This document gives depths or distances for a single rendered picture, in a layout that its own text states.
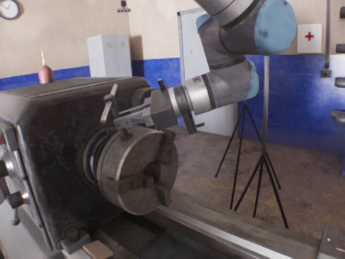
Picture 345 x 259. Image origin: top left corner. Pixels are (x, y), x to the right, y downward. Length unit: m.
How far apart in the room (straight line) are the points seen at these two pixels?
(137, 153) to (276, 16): 0.44
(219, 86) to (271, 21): 0.20
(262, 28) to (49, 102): 0.55
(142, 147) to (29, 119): 0.31
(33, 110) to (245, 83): 0.53
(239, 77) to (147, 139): 0.28
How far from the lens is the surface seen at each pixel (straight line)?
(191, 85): 0.53
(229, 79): 0.52
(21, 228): 1.07
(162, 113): 0.50
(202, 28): 0.52
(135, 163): 0.61
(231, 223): 0.87
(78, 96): 0.71
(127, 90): 0.82
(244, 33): 0.39
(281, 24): 0.40
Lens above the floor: 1.41
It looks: 16 degrees down
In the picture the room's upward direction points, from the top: 4 degrees counter-clockwise
